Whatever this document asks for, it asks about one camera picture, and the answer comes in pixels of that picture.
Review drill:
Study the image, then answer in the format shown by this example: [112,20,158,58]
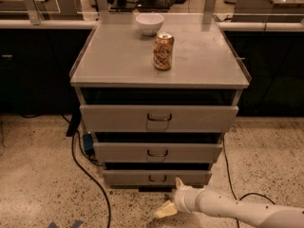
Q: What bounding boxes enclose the orange soda can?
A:
[153,31,175,70]

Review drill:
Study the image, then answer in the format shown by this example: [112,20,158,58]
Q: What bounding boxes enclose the grey bottom drawer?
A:
[103,170,212,187]

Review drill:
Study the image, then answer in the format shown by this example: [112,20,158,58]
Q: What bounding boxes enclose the grey drawer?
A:
[103,170,212,187]
[94,142,221,163]
[80,104,238,133]

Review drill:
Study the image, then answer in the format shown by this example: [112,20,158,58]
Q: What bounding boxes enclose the blue power adapter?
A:
[83,134,94,156]

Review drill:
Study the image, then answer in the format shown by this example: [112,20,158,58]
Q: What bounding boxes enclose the black cable right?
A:
[222,136,276,228]

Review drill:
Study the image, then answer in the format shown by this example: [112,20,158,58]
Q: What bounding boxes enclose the grey middle drawer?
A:
[94,142,221,163]

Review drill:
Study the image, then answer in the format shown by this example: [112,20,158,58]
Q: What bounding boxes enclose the grey metal drawer cabinet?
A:
[70,13,251,177]

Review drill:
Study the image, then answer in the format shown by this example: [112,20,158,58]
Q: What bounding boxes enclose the white horizontal rail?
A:
[0,20,304,32]

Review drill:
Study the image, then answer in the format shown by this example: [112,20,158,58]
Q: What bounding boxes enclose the white ceramic bowl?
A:
[136,13,164,35]

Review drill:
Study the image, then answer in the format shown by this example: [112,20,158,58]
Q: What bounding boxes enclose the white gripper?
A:
[154,177,199,219]

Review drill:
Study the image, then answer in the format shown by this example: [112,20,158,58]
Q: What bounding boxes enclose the grey top drawer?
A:
[80,104,238,133]

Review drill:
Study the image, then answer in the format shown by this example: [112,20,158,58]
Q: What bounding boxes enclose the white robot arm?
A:
[154,178,304,228]

